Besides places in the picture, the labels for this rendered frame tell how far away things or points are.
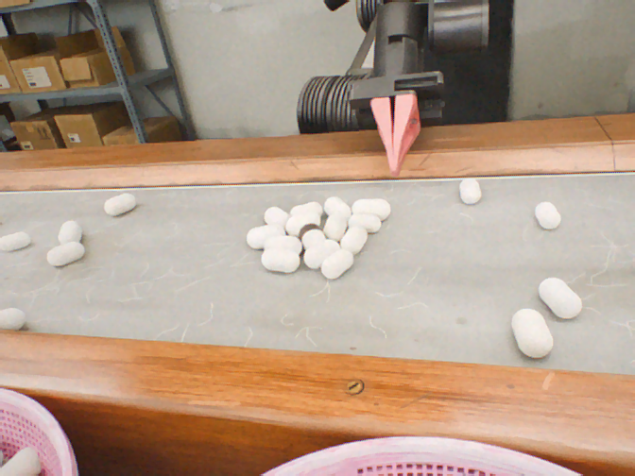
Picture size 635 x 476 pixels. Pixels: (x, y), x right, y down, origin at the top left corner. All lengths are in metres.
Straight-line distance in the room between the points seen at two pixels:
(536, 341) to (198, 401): 0.20
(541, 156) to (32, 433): 0.51
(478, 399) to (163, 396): 0.18
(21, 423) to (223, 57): 2.62
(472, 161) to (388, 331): 0.28
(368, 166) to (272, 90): 2.23
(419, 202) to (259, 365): 0.27
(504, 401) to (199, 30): 2.76
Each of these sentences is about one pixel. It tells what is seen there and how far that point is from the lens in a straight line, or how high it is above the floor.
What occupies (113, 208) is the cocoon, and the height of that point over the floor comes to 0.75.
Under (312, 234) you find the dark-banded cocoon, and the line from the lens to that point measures 0.43.
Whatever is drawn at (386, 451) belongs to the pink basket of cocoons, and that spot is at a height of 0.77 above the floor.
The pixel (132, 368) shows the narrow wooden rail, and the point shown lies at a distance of 0.34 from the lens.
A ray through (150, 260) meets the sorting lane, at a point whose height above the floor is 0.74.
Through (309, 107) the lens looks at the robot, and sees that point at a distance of 0.85.
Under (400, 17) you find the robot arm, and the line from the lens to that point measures 0.60.
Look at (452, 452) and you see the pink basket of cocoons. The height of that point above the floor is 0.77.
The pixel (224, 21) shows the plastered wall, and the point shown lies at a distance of 2.83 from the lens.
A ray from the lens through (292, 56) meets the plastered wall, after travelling 2.69.
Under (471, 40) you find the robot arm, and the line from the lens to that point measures 0.60.
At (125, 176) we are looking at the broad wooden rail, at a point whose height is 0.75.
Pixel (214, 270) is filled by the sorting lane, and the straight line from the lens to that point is 0.45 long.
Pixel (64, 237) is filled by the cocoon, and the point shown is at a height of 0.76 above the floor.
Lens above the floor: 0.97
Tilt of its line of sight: 29 degrees down
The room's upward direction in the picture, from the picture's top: 9 degrees counter-clockwise
